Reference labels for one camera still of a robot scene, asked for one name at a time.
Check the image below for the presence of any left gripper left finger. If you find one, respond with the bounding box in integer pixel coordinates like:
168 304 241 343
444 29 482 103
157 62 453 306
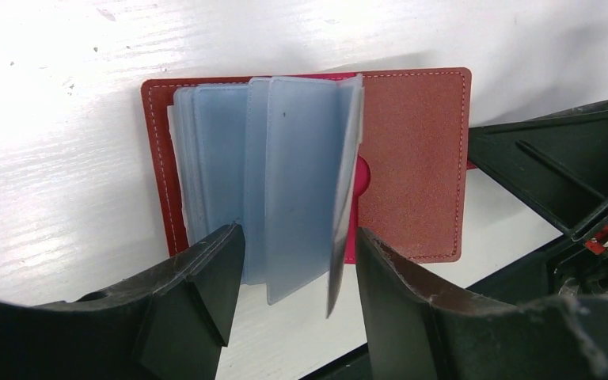
0 224 245 379

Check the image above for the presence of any red leather card holder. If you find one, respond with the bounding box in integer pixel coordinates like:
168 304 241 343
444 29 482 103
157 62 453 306
140 66 477 319

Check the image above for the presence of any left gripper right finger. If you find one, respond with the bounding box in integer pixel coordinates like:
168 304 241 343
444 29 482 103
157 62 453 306
356 228 608 379

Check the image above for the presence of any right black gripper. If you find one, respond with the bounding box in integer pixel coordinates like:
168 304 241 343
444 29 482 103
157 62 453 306
468 101 608 299

